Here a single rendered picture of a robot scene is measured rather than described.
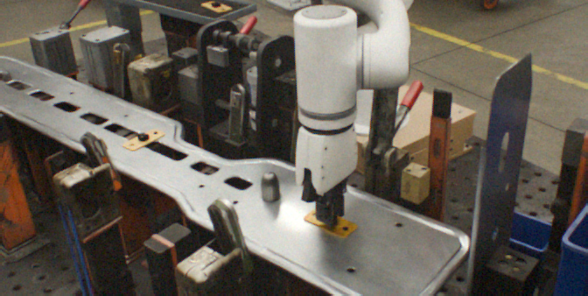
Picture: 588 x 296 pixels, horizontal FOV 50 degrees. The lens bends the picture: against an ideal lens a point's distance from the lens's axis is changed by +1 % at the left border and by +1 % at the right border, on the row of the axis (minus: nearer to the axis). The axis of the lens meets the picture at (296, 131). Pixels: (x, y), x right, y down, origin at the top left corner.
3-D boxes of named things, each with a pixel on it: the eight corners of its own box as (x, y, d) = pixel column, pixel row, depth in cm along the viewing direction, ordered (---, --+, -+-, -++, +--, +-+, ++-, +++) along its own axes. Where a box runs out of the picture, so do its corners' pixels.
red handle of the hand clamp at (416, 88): (364, 149, 107) (407, 76, 111) (368, 156, 108) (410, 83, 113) (385, 157, 104) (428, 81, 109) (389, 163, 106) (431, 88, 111)
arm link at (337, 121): (323, 83, 95) (324, 101, 97) (285, 104, 90) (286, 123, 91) (369, 96, 91) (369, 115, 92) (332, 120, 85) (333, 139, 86)
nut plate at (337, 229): (302, 219, 101) (301, 213, 101) (316, 207, 104) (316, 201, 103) (344, 239, 97) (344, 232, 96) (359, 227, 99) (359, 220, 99)
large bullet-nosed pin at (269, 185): (258, 205, 108) (255, 172, 105) (270, 197, 110) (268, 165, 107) (272, 212, 106) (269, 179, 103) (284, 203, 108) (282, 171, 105)
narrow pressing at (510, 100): (462, 325, 81) (488, 79, 64) (500, 275, 88) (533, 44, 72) (466, 327, 80) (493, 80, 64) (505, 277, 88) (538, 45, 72)
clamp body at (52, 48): (52, 152, 185) (19, 35, 168) (85, 137, 193) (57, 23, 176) (70, 163, 180) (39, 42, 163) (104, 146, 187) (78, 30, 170)
